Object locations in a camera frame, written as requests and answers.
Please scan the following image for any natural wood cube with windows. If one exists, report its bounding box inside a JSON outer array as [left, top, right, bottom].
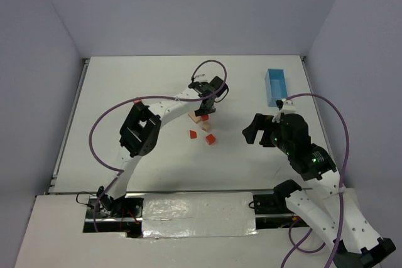
[[201, 121, 211, 132]]

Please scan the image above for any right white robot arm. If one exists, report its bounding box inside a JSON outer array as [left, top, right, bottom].
[[242, 114, 396, 267]]

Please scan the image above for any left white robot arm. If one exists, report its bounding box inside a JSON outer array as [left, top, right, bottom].
[[97, 76, 229, 216]]

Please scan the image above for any natural wood flat block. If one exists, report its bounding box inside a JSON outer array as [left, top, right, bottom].
[[188, 112, 202, 124]]

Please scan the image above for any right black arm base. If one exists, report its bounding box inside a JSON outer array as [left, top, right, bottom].
[[248, 193, 300, 230]]

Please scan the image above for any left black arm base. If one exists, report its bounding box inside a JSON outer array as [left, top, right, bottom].
[[95, 197, 144, 238]]

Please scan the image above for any red wedge block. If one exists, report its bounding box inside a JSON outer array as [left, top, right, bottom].
[[189, 130, 197, 139]]

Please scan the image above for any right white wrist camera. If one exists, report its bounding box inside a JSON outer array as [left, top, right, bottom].
[[272, 99, 296, 123]]

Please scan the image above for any blue plastic box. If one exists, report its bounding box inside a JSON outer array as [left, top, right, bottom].
[[264, 69, 288, 107]]

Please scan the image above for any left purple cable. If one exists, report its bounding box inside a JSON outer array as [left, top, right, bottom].
[[88, 59, 229, 233]]

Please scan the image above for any silver foil tape sheet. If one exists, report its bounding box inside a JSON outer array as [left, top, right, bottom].
[[141, 192, 257, 239]]

